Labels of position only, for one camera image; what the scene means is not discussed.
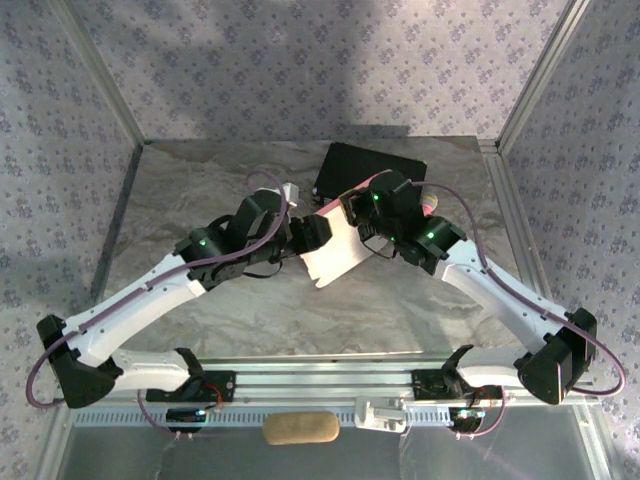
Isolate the pink paper box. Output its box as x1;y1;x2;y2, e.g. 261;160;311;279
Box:
299;187;386;290

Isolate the black briefcase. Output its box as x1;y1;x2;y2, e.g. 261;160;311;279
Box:
310;142;428;214

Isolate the white plastic clamp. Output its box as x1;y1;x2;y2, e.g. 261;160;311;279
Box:
353;396;407;434

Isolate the tan sponge block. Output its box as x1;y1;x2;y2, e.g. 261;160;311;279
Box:
262;410;341;446

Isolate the left small circuit board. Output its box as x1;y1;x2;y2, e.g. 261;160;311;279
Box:
166;407;207;434

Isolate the small circuit board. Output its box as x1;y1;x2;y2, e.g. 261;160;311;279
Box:
166;407;207;434
447;407;486;432

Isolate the right small circuit board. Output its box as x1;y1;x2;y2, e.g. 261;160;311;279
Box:
447;407;486;432

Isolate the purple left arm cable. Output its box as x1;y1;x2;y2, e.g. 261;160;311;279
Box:
27;169;291;441

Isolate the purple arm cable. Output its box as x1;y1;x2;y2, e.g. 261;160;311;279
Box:
27;169;291;441
412;180;627;441

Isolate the aluminium side rail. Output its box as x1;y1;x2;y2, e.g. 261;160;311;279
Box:
478;139;569;361

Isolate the aluminium mounting rail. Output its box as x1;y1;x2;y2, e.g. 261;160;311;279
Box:
52;355;601;407

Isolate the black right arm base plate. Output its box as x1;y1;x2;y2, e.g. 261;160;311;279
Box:
412;369;504;401

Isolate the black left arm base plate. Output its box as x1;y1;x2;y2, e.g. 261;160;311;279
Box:
144;370;237;404

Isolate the aluminium frame post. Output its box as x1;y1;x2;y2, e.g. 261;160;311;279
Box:
52;0;147;147
495;0;594;151

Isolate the white slotted cable duct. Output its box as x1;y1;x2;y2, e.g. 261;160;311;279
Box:
72;410;586;429

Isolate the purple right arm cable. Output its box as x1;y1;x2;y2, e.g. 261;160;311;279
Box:
412;180;627;441

